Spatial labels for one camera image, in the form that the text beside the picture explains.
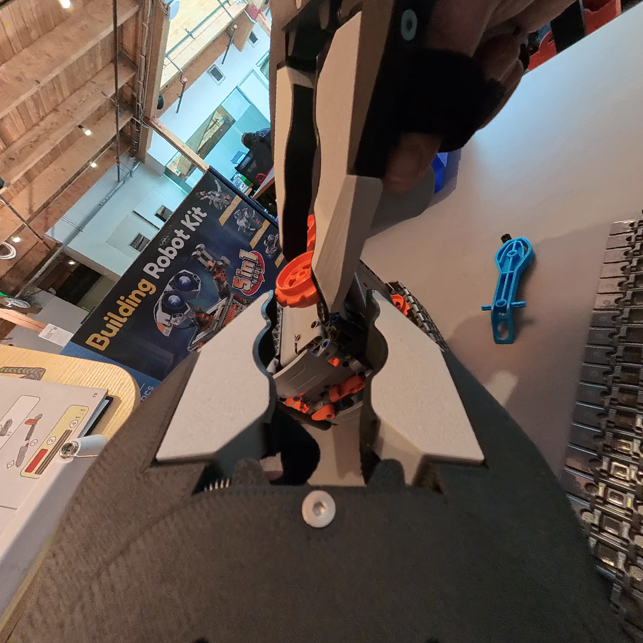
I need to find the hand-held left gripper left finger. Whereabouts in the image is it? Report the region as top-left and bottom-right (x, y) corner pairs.
(156, 292), (277, 468)

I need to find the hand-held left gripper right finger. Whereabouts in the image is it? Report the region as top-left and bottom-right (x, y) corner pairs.
(360, 292), (485, 481)

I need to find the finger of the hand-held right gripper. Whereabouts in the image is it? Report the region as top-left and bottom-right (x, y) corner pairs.
(272, 66), (322, 280)
(310, 12), (384, 312)

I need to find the orange gear wheel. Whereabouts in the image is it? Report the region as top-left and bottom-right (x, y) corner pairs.
(275, 252), (327, 307)

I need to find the blue plastic bin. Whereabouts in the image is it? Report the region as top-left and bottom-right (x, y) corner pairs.
(432, 151), (463, 192)

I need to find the grey toy robot vehicle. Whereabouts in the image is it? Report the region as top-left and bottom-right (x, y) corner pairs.
(267, 252), (448, 423)

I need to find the teal plastic wrench tool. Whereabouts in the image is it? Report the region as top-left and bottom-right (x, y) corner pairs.
(481, 236), (535, 345)

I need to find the wooden desk riser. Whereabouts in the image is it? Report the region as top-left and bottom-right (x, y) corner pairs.
(0, 345), (141, 603)

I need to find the robot kit box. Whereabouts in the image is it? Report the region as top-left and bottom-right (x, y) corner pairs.
(61, 166), (292, 387)

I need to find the instruction booklet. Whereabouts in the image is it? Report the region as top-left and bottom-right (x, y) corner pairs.
(0, 377), (109, 508)

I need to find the grey track chain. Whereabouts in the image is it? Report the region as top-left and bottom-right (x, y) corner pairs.
(563, 211), (643, 624)

